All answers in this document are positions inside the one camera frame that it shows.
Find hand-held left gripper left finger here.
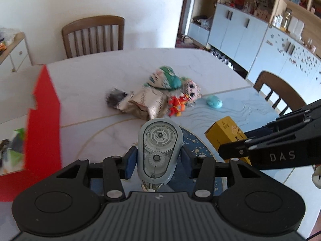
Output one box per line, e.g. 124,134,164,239
54,147,138,202

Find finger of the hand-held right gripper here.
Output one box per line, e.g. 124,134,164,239
218,124,321,160
244,100,321,139

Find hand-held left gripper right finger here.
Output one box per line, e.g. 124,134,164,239
181,147,262,199

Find yellow cardboard box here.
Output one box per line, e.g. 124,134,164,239
204,116,252,166

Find grey gear toy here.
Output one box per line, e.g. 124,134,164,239
137,118,184,192

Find green and cream printed pouch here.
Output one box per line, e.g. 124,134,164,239
144,66,182,91

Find red cardboard box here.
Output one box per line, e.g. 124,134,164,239
0,65,63,202

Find dark wooden round-back chair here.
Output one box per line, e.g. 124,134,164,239
253,71,308,116

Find light blue oval toy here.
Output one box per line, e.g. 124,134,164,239
206,95,223,109

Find red toy figure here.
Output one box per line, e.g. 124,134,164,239
168,93,187,117

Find silver foil packet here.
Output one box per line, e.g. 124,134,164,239
125,85,168,121

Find dark furry toy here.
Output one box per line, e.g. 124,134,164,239
105,88,129,109

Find big-eyed doll head toy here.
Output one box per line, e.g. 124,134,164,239
182,78,201,104

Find black and white shoes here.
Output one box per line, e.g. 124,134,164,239
210,47,236,70

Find glass jars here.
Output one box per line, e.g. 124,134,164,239
272,7,293,32

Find green and black toy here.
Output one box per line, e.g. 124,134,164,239
0,128,26,175

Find doorway rug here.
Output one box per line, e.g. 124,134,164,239
176,34,199,49

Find clear plastic bag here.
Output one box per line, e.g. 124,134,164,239
192,15,214,30

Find brown wooden slat-back chair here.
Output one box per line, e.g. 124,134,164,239
62,15,125,59

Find white wooden drawer cabinet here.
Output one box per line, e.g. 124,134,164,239
0,31,33,73

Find pale blue wall cabinet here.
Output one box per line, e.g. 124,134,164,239
188,0,321,111

